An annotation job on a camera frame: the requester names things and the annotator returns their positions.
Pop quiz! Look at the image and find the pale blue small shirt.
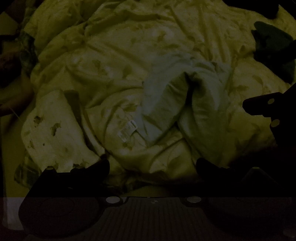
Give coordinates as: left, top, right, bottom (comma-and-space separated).
142, 52, 234, 149

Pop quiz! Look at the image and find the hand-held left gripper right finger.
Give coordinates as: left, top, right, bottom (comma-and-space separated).
184, 158, 292, 205

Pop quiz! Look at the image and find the dark green cloth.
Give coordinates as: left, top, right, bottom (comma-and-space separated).
251, 21, 296, 84

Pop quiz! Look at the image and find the white printed pillow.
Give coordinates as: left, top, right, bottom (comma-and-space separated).
21, 89, 105, 171

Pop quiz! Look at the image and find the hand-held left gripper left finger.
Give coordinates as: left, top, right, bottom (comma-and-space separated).
27, 159, 123, 206

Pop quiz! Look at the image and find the leaf printed comforter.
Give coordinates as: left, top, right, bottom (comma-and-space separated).
21, 0, 296, 197

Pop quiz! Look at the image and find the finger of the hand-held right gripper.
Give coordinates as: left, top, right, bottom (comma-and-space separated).
242, 92, 285, 116

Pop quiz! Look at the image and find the plaid cloth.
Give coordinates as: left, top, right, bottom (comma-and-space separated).
13, 156, 48, 189

